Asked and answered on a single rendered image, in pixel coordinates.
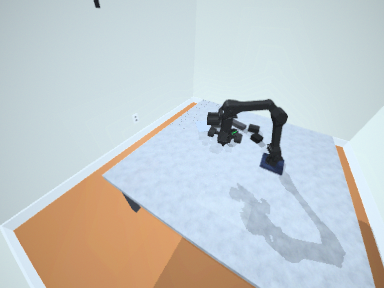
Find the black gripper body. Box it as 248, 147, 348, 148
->
207, 125, 243, 144

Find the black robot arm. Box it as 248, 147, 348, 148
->
207, 99, 288, 167

